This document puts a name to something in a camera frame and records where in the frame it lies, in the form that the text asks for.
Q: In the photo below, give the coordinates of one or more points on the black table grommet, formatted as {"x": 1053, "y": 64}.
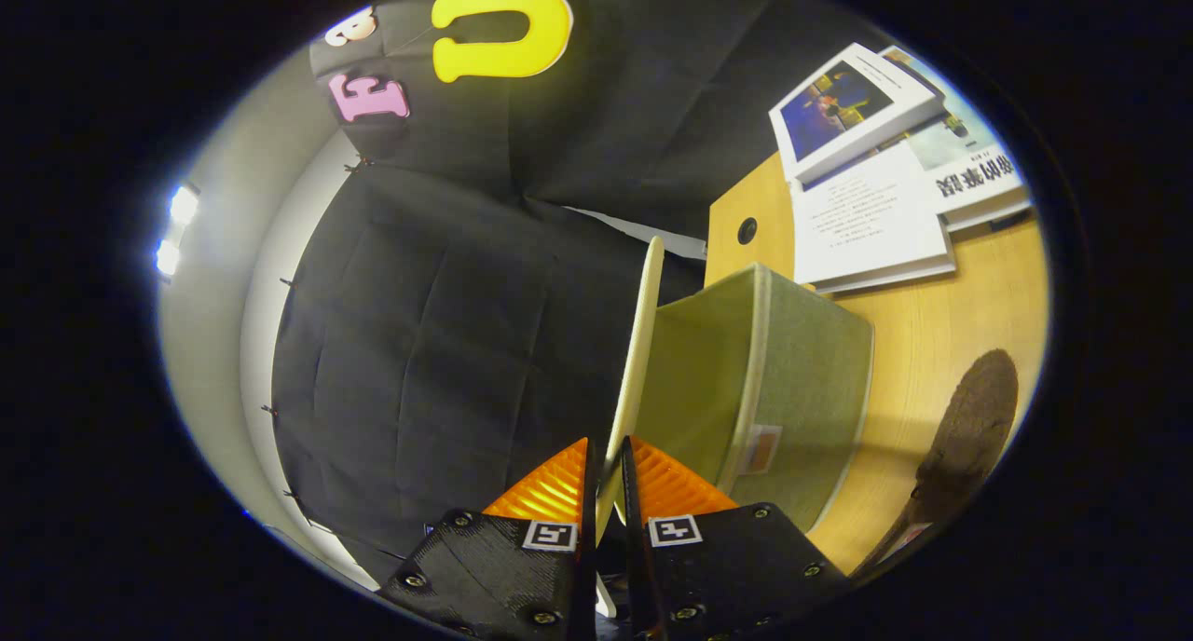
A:
{"x": 746, "y": 229}

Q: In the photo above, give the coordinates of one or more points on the large ceiling light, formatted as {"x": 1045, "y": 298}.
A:
{"x": 177, "y": 231}

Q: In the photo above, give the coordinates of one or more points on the pale cover book black title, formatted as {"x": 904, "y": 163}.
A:
{"x": 979, "y": 170}

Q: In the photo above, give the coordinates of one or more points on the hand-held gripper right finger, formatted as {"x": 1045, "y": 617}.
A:
{"x": 634, "y": 566}

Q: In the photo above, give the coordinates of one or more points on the white text cover book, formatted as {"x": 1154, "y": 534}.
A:
{"x": 867, "y": 222}

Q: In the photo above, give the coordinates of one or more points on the green fabric storage box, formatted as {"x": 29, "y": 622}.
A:
{"x": 802, "y": 389}

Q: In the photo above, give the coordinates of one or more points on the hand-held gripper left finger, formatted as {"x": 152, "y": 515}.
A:
{"x": 587, "y": 576}

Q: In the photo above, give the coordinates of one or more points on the brown fuzzy shoe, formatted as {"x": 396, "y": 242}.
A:
{"x": 969, "y": 417}

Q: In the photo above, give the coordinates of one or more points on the small book blue photo cover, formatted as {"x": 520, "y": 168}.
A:
{"x": 839, "y": 110}

